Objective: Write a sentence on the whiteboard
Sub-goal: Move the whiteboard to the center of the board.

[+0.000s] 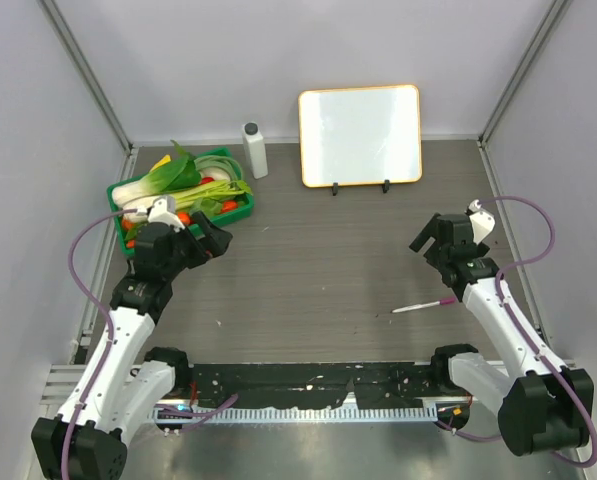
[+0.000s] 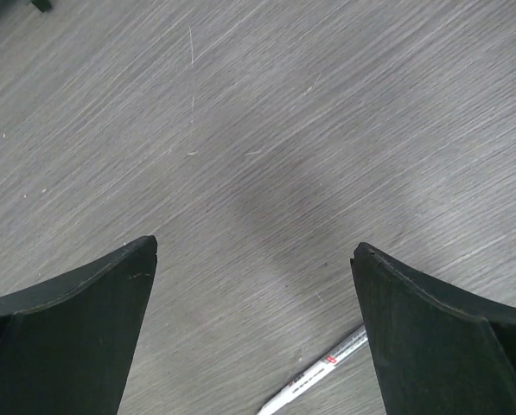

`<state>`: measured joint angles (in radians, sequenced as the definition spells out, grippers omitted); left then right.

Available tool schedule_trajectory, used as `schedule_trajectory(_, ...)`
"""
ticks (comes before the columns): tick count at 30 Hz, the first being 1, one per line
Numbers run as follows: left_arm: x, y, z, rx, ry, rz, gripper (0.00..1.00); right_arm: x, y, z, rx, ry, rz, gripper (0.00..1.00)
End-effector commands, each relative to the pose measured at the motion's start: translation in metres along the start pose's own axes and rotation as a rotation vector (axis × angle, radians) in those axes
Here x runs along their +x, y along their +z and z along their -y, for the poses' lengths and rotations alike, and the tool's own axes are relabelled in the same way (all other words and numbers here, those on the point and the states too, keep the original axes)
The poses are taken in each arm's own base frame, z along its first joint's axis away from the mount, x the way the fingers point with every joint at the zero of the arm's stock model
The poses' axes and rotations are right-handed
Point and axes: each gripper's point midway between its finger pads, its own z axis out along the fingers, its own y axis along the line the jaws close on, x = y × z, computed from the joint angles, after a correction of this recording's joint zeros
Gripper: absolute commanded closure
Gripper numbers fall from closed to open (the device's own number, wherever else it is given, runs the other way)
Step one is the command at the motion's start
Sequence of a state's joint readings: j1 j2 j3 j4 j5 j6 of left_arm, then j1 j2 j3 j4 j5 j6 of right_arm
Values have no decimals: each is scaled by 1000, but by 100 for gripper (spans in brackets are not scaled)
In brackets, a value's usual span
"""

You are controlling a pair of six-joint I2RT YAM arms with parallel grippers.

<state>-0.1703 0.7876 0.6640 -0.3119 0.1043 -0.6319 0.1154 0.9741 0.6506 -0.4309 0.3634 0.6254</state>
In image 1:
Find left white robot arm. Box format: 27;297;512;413
31;212;232;479

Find bok choy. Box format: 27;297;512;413
111;154;202;209

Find white marker purple cap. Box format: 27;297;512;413
390;297;457;314

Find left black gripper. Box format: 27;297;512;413
162;211;230;280

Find orange framed whiteboard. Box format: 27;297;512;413
298;84;423;188

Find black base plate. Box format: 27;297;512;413
164;362;467;410

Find green onion bundle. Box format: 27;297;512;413
194;155;243;181

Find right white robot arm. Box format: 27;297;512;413
410;210;594;456

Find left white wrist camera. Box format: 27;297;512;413
148;195;185;232

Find white slotted cable duct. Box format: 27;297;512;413
150;404;438;422

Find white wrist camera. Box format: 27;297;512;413
466;199;496;245
148;195;185;232

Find white bottle grey cap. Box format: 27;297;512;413
242;122;268;179

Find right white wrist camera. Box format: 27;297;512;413
466;199;496;245

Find green plastic tray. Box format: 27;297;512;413
106;145;254;237

